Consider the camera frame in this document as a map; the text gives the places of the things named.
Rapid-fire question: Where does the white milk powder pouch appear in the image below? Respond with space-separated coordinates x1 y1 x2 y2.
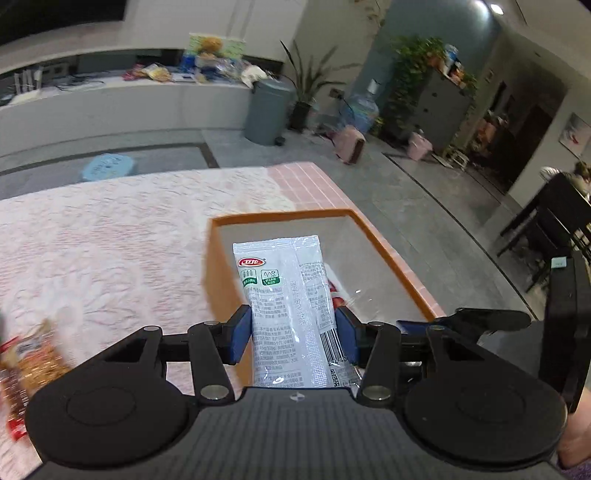
232 235 361 392

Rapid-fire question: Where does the clear peanut bag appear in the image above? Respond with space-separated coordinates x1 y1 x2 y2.
1 319 71 441

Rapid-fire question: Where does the large red snack bag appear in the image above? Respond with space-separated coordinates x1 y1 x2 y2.
325 263 362 315

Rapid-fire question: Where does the right human hand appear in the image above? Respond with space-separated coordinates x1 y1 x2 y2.
558 388 591 468

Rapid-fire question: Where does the orange storage box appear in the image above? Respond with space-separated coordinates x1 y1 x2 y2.
204 209 444 389

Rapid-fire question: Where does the dark dining table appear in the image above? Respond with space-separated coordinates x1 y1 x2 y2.
497 172 590 292

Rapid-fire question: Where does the pink watering can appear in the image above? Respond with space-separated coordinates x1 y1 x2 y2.
407 130 433 161

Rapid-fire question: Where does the pink space heater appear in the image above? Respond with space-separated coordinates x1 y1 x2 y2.
332 125 366 165

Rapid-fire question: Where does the blue round floor stool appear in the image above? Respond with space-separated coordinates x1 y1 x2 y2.
81 153 135 182

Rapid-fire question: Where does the grey drawer cabinet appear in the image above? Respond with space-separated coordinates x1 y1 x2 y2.
409 72 472 151

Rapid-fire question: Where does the blue water jug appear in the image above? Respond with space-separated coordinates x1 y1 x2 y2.
342 79 380 135

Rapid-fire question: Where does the grey trash bin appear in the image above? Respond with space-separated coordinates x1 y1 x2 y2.
243 78 296 146

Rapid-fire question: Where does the climbing ivy plant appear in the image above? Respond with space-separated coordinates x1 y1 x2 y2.
383 35 445 143

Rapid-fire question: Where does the potted plant by bin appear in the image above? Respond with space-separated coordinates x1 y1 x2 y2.
280 42 360 133

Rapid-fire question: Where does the grey curved tv console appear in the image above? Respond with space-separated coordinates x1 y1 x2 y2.
1 48 252 156

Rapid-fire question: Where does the teddy bear gift box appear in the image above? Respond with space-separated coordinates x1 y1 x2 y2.
179 33 245 83

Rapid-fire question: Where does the white wifi router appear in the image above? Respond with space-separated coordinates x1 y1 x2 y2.
13 66 43 95

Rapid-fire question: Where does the framed wall picture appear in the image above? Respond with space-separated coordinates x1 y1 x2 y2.
559 113 591 159

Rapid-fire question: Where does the wall mounted black television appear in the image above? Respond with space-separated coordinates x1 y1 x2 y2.
0 0 127 45

